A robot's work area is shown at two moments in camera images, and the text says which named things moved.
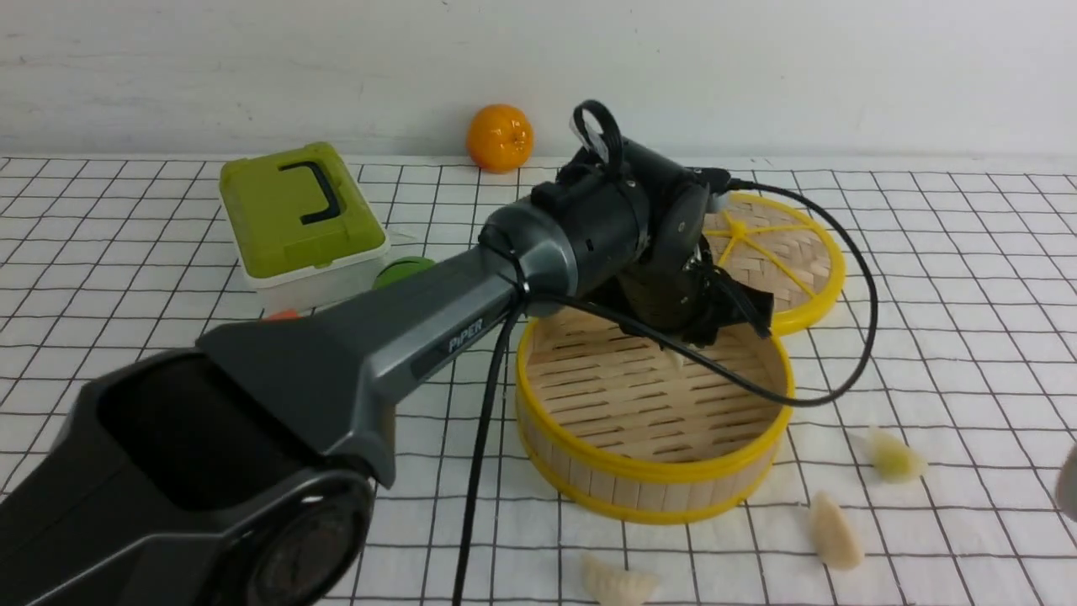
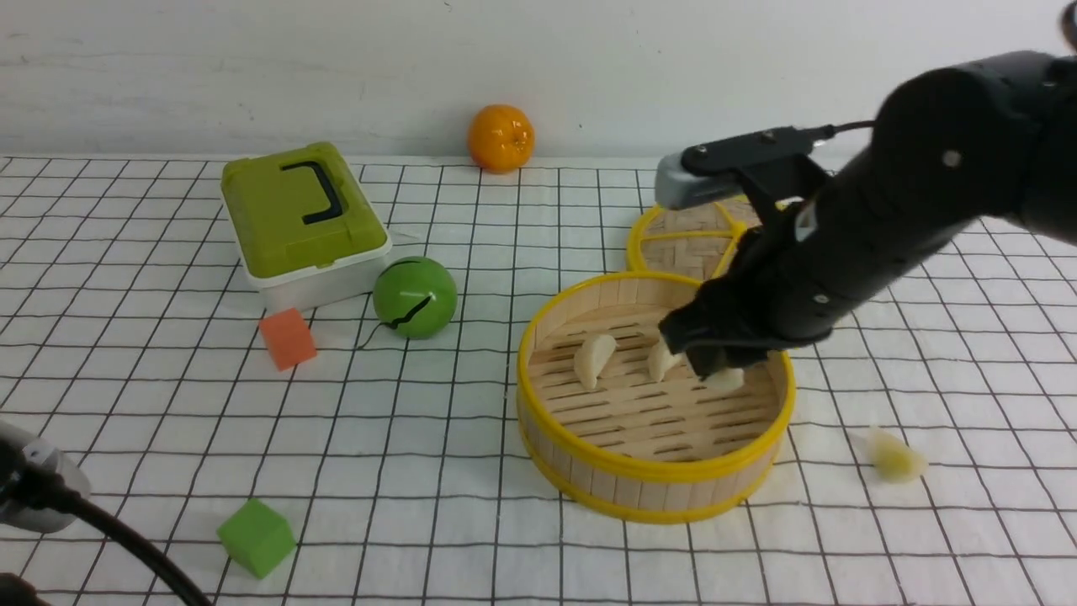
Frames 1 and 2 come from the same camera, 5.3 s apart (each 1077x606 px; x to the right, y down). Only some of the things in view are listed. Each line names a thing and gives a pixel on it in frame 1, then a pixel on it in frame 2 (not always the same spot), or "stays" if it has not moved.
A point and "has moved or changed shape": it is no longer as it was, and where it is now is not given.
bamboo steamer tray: x=616 y=425 stays
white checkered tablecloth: x=932 y=460 stays
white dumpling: x=610 y=587 → x=661 y=360
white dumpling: x=835 y=542 has moved or changed shape
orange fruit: x=500 y=138 stays
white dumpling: x=676 y=359 → x=591 y=357
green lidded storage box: x=306 y=232 stays
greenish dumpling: x=893 y=459 stays
